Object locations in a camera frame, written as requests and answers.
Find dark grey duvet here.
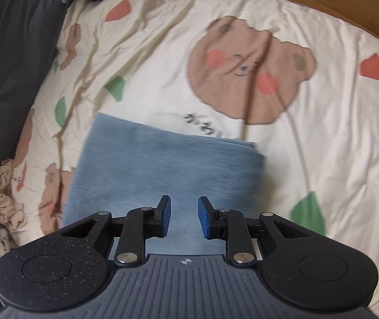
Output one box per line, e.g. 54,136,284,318
0,0,73,173

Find cream bear print bed sheet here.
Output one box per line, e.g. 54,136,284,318
8,0,379,309

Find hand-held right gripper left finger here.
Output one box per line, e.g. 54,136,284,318
61,195,172,267

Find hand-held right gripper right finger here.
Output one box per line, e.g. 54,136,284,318
198,196,310,267

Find blue denim pants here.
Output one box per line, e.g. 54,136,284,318
64,112,266,256

